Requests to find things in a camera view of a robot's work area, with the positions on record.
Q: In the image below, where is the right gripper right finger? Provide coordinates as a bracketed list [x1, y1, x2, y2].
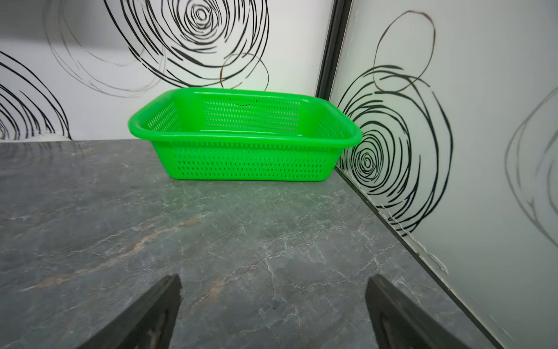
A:
[365, 274, 468, 349]

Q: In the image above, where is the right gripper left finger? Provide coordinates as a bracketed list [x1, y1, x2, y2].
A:
[80, 274, 182, 349]

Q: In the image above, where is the green plastic basket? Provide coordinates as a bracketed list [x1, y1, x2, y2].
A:
[128, 88, 363, 182]

